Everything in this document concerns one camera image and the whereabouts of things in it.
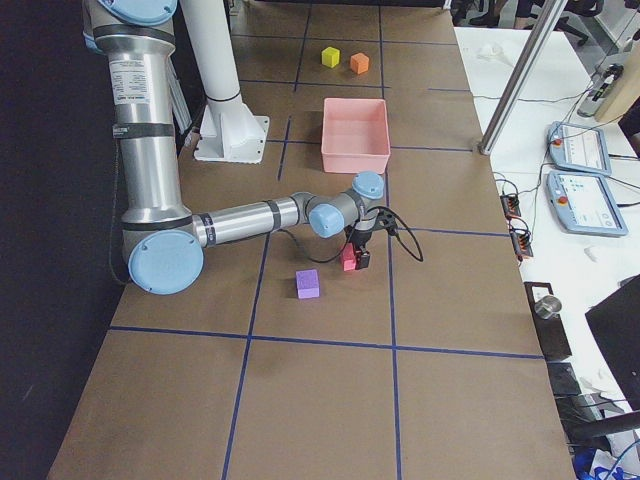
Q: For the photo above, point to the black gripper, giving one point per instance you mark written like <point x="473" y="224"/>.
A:
<point x="359" y="238"/>

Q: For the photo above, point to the red foam block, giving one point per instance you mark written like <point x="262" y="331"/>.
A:
<point x="349" y="263"/>

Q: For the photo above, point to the orange foam block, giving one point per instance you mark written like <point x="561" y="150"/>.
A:
<point x="359" y="63"/>

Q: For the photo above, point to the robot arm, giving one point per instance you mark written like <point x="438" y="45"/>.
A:
<point x="164" y="242"/>

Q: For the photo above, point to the pink plastic bin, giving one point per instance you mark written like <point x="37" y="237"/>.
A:
<point x="355" y="136"/>

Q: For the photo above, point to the purple foam block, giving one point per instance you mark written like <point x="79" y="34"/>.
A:
<point x="307" y="284"/>

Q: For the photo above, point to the orange connector box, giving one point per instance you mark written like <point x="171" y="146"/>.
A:
<point x="510" y="205"/>
<point x="521" y="241"/>

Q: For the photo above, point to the metal cylinder weight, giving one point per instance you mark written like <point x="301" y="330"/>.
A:
<point x="547" y="307"/>

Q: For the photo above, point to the yellow foam block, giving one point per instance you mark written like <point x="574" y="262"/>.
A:
<point x="330" y="57"/>

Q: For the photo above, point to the lower teach pendant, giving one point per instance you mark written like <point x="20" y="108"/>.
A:
<point x="583" y="204"/>

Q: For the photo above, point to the teach pendant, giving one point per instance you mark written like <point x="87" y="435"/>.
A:
<point x="583" y="204"/>
<point x="578" y="148"/>

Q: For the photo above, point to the crumpled white paper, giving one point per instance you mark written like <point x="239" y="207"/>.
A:
<point x="493" y="52"/>

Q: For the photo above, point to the upper teach pendant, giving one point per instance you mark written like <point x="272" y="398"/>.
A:
<point x="578" y="148"/>

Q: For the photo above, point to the black monitor corner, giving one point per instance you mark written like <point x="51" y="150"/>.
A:
<point x="614" y="324"/>

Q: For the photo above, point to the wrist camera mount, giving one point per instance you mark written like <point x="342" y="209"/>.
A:
<point x="386" y="220"/>

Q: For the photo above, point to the white pedestal column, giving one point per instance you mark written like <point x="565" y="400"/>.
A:
<point x="229" y="132"/>

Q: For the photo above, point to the aluminium frame post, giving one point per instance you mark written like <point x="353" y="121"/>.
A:
<point x="535" y="43"/>

